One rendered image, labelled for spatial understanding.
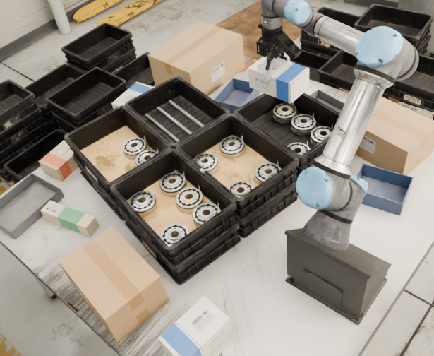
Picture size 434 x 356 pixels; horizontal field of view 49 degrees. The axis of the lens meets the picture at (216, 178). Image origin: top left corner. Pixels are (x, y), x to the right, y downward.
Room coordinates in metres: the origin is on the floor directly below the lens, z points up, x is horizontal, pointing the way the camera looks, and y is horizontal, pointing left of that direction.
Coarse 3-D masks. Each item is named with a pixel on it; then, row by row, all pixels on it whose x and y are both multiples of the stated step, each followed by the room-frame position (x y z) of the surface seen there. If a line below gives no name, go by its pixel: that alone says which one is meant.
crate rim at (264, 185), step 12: (240, 120) 1.52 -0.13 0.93; (204, 132) 1.48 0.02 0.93; (180, 144) 1.43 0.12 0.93; (276, 144) 1.34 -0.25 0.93; (288, 168) 1.20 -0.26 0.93; (216, 180) 1.20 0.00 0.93; (276, 180) 1.17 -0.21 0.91; (228, 192) 1.13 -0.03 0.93; (252, 192) 1.11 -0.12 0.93; (240, 204) 1.08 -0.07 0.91
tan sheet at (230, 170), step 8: (208, 152) 1.46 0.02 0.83; (216, 152) 1.45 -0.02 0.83; (248, 152) 1.42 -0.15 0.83; (224, 160) 1.40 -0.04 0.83; (232, 160) 1.39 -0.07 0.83; (240, 160) 1.38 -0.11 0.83; (248, 160) 1.37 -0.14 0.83; (256, 160) 1.37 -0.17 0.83; (264, 160) 1.36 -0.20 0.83; (224, 168) 1.35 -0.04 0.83; (232, 168) 1.34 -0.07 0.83; (240, 168) 1.34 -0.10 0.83; (248, 168) 1.33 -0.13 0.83; (216, 176) 1.32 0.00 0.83; (224, 176) 1.31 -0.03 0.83; (232, 176) 1.30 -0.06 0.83; (240, 176) 1.30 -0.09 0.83; (248, 176) 1.29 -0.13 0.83; (224, 184) 1.26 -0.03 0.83; (256, 184) 1.24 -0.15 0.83
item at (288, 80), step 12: (276, 60) 1.59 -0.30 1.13; (252, 72) 1.55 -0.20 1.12; (276, 72) 1.51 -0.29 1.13; (288, 72) 1.50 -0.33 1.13; (300, 72) 1.48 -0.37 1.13; (252, 84) 1.56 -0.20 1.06; (264, 84) 1.51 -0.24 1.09; (276, 84) 1.47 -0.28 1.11; (288, 84) 1.43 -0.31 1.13; (300, 84) 1.46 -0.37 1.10; (276, 96) 1.47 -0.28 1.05; (288, 96) 1.43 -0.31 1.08
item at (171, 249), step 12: (180, 156) 1.36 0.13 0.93; (144, 168) 1.32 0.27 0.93; (192, 168) 1.28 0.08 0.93; (120, 180) 1.28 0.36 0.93; (216, 216) 1.03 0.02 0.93; (144, 228) 1.05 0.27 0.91; (204, 228) 1.00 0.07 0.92; (156, 240) 0.98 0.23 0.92; (180, 240) 0.96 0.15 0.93; (168, 252) 0.93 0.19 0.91
